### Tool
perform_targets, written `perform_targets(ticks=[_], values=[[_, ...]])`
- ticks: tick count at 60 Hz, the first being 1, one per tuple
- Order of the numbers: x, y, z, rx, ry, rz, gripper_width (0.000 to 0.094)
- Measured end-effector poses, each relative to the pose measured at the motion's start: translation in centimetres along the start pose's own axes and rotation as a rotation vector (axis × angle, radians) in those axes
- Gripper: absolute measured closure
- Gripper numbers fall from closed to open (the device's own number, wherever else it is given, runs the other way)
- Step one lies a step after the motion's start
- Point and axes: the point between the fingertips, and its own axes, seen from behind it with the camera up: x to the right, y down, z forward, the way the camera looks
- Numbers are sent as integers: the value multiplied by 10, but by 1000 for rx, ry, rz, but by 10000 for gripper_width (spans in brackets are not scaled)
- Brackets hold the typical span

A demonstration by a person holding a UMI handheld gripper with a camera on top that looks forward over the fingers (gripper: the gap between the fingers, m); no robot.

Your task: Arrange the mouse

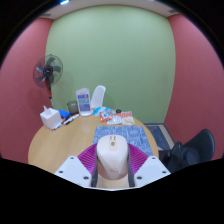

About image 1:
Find black standing fan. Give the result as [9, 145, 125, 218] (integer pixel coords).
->
[32, 54, 64, 101]

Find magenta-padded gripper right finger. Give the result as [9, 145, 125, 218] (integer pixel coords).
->
[127, 143, 172, 188]

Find small blue box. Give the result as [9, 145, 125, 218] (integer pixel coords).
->
[58, 108, 71, 120]

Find dark pen cup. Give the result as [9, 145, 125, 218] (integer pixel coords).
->
[66, 100, 80, 116]

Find beige computer mouse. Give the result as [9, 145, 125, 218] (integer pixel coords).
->
[95, 134, 130, 180]

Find light blue packet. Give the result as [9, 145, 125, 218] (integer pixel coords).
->
[92, 106, 108, 116]

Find white plastic chair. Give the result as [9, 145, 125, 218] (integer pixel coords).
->
[90, 84, 107, 110]

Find orange and yellow snack packet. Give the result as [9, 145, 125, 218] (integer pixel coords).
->
[116, 110, 136, 127]

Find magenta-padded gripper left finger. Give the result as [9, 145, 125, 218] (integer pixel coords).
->
[54, 143, 100, 189]

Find black marker pen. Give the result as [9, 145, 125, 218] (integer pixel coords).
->
[63, 113, 81, 126]

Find blue-grey patterned mouse pad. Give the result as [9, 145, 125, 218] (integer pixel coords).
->
[92, 125, 154, 158]

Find white tissue box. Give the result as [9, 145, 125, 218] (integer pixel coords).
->
[39, 105, 63, 130]

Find white marker pen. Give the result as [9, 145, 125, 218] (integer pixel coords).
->
[53, 119, 68, 131]

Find black office chair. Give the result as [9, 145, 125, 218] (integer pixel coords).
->
[159, 128, 216, 174]

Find white snack packet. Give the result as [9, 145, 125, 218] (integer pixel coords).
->
[107, 114, 124, 126]

